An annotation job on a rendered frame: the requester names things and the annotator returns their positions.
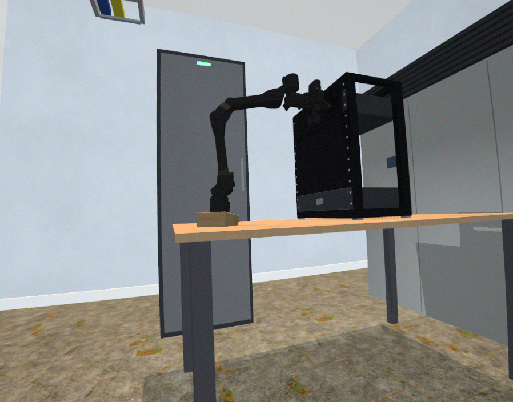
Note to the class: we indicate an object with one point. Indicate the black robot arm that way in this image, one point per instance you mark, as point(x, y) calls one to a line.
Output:
point(271, 99)

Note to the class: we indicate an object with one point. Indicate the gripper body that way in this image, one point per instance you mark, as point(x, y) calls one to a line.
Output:
point(314, 119)

